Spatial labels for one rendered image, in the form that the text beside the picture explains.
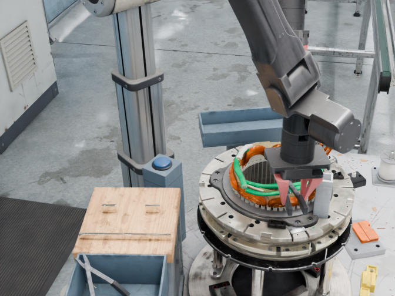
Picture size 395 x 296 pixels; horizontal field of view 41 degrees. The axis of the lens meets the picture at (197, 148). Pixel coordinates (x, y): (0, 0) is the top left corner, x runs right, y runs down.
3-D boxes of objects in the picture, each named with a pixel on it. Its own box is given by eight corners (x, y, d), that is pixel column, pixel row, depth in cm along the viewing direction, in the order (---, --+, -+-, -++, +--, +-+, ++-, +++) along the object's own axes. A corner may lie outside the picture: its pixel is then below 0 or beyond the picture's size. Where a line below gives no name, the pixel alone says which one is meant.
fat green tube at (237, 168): (247, 193, 101) (247, 185, 100) (227, 191, 102) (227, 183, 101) (255, 150, 113) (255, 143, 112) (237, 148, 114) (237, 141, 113)
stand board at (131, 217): (173, 263, 100) (172, 254, 99) (74, 261, 101) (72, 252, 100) (180, 195, 117) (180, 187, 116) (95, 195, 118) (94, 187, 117)
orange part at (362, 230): (379, 240, 138) (380, 237, 138) (361, 244, 137) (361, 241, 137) (367, 222, 144) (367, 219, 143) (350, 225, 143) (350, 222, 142)
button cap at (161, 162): (173, 162, 129) (173, 158, 128) (163, 170, 126) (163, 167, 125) (160, 157, 130) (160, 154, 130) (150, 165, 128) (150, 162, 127)
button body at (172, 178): (186, 237, 143) (182, 161, 129) (171, 253, 138) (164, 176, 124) (165, 228, 146) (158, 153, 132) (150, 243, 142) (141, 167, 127)
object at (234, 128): (282, 187, 160) (288, 104, 144) (291, 210, 151) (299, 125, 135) (201, 194, 158) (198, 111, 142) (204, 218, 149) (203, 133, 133)
